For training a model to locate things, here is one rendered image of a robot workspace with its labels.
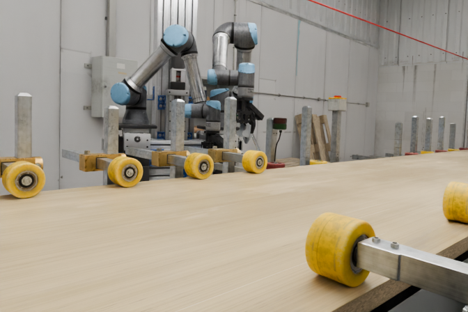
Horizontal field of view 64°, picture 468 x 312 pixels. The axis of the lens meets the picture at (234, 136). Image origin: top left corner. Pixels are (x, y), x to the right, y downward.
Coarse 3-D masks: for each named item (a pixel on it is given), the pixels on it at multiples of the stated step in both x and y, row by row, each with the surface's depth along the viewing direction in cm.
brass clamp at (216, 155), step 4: (220, 148) 152; (224, 148) 152; (236, 148) 155; (208, 152) 149; (212, 152) 147; (216, 152) 146; (220, 152) 147; (232, 152) 151; (236, 152) 153; (212, 156) 147; (216, 156) 146; (220, 156) 147; (216, 160) 146; (220, 160) 148; (224, 160) 149
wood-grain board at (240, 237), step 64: (64, 192) 93; (128, 192) 95; (192, 192) 98; (256, 192) 101; (320, 192) 104; (384, 192) 107; (0, 256) 51; (64, 256) 52; (128, 256) 53; (192, 256) 54; (256, 256) 54; (448, 256) 62
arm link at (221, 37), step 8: (224, 24) 204; (216, 32) 201; (224, 32) 200; (216, 40) 198; (224, 40) 197; (216, 48) 193; (224, 48) 193; (216, 56) 187; (224, 56) 188; (216, 64) 183; (224, 64) 184; (208, 72) 178; (216, 72) 178; (224, 72) 178; (208, 80) 179; (216, 80) 178; (224, 80) 179
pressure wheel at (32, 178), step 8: (8, 168) 85; (16, 168) 84; (24, 168) 85; (32, 168) 86; (40, 168) 87; (8, 176) 83; (16, 176) 84; (24, 176) 85; (32, 176) 86; (40, 176) 87; (8, 184) 83; (16, 184) 84; (24, 184) 85; (32, 184) 86; (40, 184) 87; (16, 192) 84; (24, 192) 85; (32, 192) 86
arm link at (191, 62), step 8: (192, 48) 205; (184, 56) 206; (192, 56) 206; (192, 64) 205; (192, 72) 205; (200, 72) 209; (192, 80) 206; (200, 80) 207; (192, 88) 206; (200, 88) 206; (192, 96) 207; (200, 96) 206
